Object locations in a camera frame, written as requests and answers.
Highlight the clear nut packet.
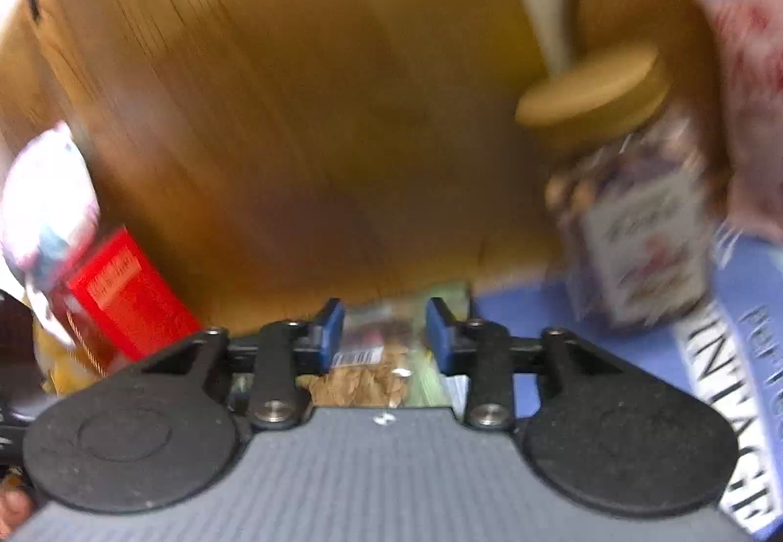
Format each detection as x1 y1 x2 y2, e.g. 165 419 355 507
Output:
297 299 450 408

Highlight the pink snack bag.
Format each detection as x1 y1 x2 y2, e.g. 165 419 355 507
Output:
695 0 782 244

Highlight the round wooden cutting board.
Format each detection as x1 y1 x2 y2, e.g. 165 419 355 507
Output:
563 0 730 192

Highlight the pink blue plush toy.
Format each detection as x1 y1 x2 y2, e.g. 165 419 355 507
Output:
1 121 101 347

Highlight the wooden backdrop board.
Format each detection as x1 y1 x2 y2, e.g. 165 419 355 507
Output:
1 0 551 330

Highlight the nut jar with gold lid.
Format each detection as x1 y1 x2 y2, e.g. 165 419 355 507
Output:
515 42 713 327

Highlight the person's hand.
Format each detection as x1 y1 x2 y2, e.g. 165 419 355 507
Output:
0 488 35 538

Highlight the red gift bag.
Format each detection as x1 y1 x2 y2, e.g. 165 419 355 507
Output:
50 228 200 375

